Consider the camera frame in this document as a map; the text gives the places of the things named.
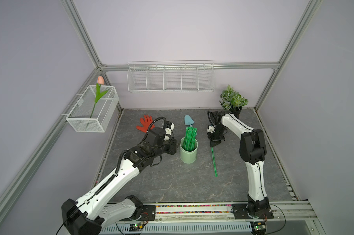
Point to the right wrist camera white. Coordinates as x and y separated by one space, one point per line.
210 129

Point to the light green metal cup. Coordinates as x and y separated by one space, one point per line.
188 157

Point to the bundle of green wrapped straws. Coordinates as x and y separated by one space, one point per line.
189 139

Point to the pink artificial tulip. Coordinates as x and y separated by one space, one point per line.
99 94

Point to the white vented cable duct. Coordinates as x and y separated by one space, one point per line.
178 228

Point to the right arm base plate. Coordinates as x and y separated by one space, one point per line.
244 211

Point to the white wire wall shelf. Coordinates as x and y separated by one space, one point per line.
171 76

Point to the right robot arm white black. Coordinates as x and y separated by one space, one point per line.
252 151

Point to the white mesh side basket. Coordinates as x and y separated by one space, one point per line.
79 115

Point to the red work glove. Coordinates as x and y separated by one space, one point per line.
145 122

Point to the aluminium front rail frame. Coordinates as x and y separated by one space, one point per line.
290 217

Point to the light blue garden trowel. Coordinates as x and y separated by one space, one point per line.
188 121

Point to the green plant in black pot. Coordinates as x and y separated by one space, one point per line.
232 101

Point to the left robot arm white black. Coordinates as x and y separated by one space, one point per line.
89 214

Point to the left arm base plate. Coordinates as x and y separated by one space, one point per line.
145 213

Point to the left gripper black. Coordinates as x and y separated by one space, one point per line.
173 145

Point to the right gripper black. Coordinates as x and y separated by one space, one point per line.
212 140

